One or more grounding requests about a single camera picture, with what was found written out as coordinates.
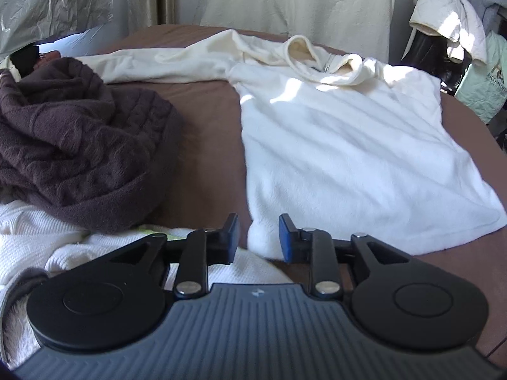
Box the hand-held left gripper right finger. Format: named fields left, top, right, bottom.
left=278, top=213, right=413, bottom=300

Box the dark brown knit sweater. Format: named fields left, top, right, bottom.
left=0, top=56, right=185, bottom=235

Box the white waffle cloth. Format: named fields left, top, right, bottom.
left=0, top=200, right=294, bottom=370

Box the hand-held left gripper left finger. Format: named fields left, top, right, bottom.
left=106, top=213, right=241, bottom=300

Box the cream quilted jacket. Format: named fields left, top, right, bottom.
left=409, top=0, right=488, bottom=67

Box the white fleece pullover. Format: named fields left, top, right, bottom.
left=77, top=28, right=507, bottom=258

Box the mint green printed shirt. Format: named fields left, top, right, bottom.
left=454, top=32, right=507, bottom=124

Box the cream cover sheet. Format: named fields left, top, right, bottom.
left=200, top=0, right=397, bottom=65

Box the silver plastic sheet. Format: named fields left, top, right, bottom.
left=0, top=0, right=115, bottom=61

